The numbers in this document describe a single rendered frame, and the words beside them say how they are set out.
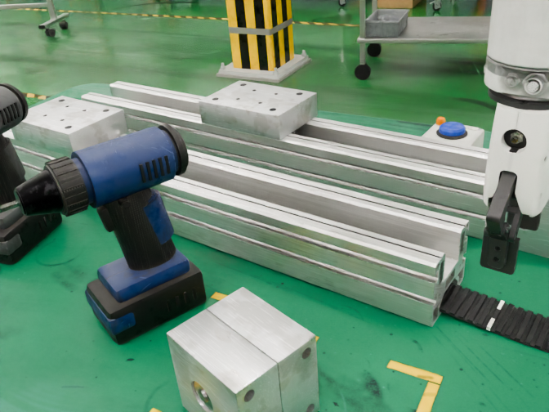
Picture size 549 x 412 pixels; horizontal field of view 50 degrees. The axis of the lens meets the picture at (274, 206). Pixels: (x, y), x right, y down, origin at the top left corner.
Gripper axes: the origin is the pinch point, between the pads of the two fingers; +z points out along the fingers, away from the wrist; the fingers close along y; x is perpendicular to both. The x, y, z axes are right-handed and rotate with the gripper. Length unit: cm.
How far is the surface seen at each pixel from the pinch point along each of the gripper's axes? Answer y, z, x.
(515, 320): 0.0, 10.2, -1.6
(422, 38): 280, 63, 124
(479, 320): -2.0, 10.1, 1.6
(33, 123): -5, -2, 72
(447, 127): 30.8, 3.5, 18.1
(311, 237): -5.1, 3.6, 20.6
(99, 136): 0, 1, 63
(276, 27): 260, 58, 216
